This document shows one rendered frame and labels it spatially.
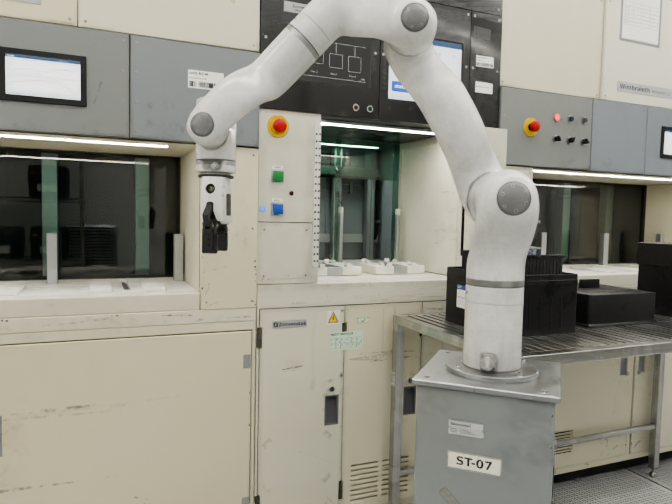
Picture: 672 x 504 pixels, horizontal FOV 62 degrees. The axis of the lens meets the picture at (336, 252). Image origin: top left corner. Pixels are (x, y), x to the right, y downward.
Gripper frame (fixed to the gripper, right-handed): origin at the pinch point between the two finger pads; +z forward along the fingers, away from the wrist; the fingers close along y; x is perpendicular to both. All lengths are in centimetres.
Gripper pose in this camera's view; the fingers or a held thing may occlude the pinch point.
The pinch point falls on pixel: (215, 247)
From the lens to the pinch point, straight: 124.1
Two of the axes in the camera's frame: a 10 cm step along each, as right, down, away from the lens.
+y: 0.3, -0.6, 10.0
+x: -10.0, -0.2, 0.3
